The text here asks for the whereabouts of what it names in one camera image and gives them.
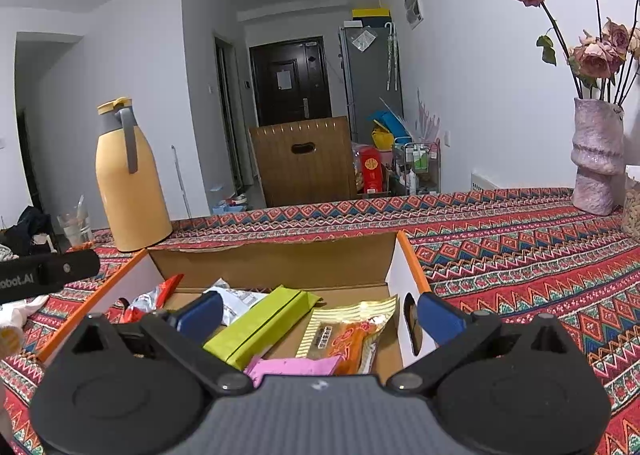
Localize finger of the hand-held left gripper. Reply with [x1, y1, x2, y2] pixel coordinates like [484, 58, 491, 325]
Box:
[36, 249, 101, 287]

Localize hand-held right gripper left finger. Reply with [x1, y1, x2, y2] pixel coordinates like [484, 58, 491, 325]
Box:
[71, 292, 254, 399]

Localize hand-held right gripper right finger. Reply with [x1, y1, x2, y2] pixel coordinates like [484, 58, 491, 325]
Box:
[386, 291, 572, 399]

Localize white packet with black text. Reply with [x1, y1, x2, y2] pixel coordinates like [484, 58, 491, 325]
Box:
[204, 279, 268, 327]

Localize red snack bag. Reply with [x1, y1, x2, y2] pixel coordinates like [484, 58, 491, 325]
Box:
[121, 274, 185, 324]

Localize green snack packet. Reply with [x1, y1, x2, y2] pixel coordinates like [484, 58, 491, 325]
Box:
[203, 285, 322, 370]

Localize gold orange snack packet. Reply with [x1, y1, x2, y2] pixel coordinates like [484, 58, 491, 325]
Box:
[296, 297, 399, 377]

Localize red cardboard box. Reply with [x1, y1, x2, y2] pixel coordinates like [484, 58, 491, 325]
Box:
[37, 230, 434, 379]

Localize pink snack packet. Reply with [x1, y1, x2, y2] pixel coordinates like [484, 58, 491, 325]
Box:
[244, 356, 342, 389]

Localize white cloth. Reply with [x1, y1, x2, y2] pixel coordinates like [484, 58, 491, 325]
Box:
[0, 296, 49, 336]

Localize drinking glass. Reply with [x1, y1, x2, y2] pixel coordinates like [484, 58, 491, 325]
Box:
[56, 194, 96, 249]

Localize dark clothes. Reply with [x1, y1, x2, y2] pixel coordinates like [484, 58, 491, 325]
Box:
[0, 204, 59, 256]

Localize yellow thermos jug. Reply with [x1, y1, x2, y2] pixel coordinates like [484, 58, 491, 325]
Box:
[96, 96, 174, 253]

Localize mop stick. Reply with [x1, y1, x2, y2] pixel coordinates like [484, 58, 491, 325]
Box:
[171, 144, 191, 218]

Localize trolley cart with bottles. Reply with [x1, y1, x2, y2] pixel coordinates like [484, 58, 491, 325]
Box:
[392, 137, 441, 196]

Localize red gift box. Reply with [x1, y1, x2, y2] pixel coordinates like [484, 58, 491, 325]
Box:
[357, 144, 386, 194]

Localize wooden chair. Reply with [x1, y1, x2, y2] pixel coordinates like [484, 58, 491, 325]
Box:
[248, 115, 359, 208]

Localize yellow bag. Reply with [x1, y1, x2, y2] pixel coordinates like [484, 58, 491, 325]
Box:
[370, 127, 396, 151]

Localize blue plastic item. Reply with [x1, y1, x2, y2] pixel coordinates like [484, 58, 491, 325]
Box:
[377, 109, 409, 141]

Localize pink ceramic vase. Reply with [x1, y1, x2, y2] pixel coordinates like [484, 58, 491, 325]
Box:
[571, 97, 626, 217]

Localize speckled vase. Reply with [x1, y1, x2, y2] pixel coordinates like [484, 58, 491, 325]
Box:
[621, 174, 640, 237]

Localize dark door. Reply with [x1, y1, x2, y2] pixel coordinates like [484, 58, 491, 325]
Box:
[248, 38, 334, 128]

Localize grey fridge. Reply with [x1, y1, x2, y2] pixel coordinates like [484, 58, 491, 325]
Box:
[338, 20, 405, 146]

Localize folded umbrella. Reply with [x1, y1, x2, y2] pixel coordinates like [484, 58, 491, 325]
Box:
[384, 22, 401, 92]

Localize paper sheet on fridge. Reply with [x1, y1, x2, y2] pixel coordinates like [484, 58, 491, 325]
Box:
[349, 29, 376, 52]

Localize dried pink roses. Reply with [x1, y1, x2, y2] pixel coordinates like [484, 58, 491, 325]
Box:
[499, 0, 640, 108]

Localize yellow black box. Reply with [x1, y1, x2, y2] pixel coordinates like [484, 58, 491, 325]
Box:
[351, 8, 391, 28]

